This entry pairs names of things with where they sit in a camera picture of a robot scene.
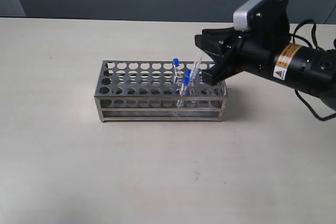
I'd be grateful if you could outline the blue capped tube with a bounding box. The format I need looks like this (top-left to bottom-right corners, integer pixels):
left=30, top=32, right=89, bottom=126
left=189, top=50, right=203, bottom=96
left=186, top=70, right=193, bottom=87
left=173, top=58, right=182, bottom=87
left=177, top=77, right=190, bottom=108

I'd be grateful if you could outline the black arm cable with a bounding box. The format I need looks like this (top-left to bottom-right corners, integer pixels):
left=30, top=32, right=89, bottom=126
left=290, top=18, right=336, bottom=122

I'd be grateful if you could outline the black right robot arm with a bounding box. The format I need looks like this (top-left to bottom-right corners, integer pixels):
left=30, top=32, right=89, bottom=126
left=195, top=0, right=335, bottom=109

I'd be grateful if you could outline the stainless steel test tube rack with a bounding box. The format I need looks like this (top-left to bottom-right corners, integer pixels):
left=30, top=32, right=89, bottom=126
left=94, top=60, right=228, bottom=122

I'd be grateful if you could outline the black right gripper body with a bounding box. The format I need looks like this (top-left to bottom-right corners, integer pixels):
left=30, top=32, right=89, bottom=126
left=230, top=0, right=290, bottom=79

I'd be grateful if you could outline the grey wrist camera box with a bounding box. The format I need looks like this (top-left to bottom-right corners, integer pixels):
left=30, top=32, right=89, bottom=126
left=233, top=0, right=265, bottom=31

